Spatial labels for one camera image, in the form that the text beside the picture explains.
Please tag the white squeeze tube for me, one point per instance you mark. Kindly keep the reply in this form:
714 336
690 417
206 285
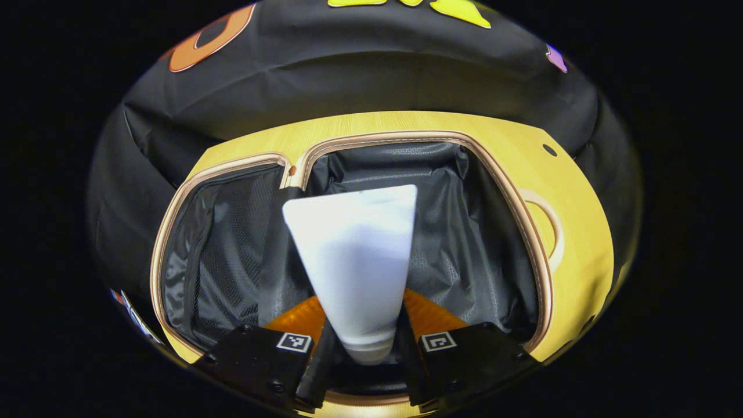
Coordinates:
357 261

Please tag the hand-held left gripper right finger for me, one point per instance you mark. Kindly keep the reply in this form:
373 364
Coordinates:
470 363

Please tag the black backdrop cloth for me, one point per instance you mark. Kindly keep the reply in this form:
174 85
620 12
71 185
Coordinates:
377 81

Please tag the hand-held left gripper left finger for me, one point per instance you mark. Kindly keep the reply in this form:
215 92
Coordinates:
258 363

